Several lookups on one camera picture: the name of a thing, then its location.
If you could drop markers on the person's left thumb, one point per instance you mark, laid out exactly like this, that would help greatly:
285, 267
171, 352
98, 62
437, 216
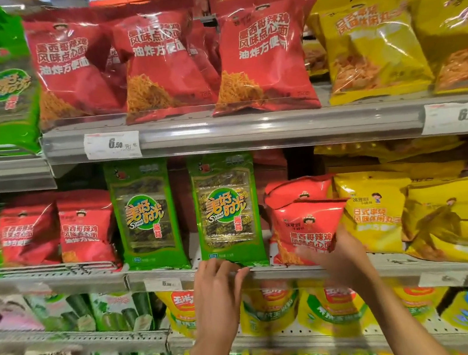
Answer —
241, 278

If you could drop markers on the person's right forearm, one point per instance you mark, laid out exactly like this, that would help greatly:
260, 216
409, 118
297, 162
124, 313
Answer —
401, 325

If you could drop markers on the person's right thumb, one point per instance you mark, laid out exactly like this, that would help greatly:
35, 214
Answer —
310, 254

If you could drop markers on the pile of yellow snack bags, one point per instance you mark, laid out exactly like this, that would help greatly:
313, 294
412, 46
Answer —
439, 213

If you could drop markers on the white perforated metal shelf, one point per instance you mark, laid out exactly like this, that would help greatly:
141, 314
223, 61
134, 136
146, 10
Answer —
122, 337

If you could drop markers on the red noodle snack bag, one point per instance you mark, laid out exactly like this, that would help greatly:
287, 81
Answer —
88, 233
306, 225
28, 236
296, 191

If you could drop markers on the row of red packets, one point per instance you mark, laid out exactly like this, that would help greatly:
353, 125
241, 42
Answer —
162, 58

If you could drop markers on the small white price tag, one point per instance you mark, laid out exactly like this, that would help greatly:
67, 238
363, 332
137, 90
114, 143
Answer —
163, 284
443, 279

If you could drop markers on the person's left hand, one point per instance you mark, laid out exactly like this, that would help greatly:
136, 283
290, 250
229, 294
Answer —
216, 302

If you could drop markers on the person's right hand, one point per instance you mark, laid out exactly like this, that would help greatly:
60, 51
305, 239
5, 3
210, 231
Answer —
349, 265

